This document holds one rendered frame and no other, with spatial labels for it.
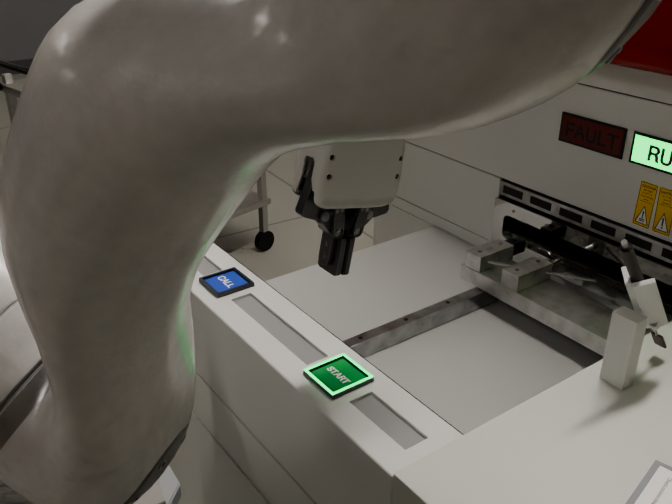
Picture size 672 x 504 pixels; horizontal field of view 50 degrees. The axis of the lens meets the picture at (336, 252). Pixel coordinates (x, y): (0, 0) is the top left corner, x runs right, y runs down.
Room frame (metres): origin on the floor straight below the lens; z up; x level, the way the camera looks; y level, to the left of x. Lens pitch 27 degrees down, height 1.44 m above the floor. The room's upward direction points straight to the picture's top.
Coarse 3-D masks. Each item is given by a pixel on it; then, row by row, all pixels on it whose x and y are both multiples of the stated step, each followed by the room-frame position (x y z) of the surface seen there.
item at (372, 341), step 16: (448, 304) 0.98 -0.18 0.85; (464, 304) 1.00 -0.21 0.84; (480, 304) 1.02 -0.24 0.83; (400, 320) 0.94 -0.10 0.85; (416, 320) 0.94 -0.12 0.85; (432, 320) 0.96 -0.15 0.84; (448, 320) 0.98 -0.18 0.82; (368, 336) 0.89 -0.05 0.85; (384, 336) 0.90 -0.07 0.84; (400, 336) 0.92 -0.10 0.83; (368, 352) 0.88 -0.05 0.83
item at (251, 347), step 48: (192, 288) 0.84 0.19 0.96; (240, 336) 0.73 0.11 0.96; (288, 336) 0.73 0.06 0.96; (240, 384) 0.73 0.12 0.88; (288, 384) 0.64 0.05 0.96; (384, 384) 0.63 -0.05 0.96; (288, 432) 0.64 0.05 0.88; (336, 432) 0.56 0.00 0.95; (384, 432) 0.55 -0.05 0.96; (432, 432) 0.55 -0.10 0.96; (336, 480) 0.56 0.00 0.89; (384, 480) 0.50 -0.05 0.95
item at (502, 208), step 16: (496, 208) 1.21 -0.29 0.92; (512, 208) 1.18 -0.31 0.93; (528, 208) 1.16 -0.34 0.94; (496, 224) 1.20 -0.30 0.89; (544, 224) 1.12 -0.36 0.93; (560, 224) 1.09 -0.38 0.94; (576, 240) 1.06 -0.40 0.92; (592, 240) 1.04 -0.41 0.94; (608, 240) 1.03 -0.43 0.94; (528, 256) 1.14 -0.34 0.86; (544, 256) 1.11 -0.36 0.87; (608, 256) 1.01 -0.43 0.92; (640, 256) 0.97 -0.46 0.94; (560, 272) 1.08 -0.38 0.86; (576, 272) 1.06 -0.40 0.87; (656, 272) 0.95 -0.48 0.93; (592, 288) 1.03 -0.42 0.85; (608, 288) 1.01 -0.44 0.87; (624, 304) 0.98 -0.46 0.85
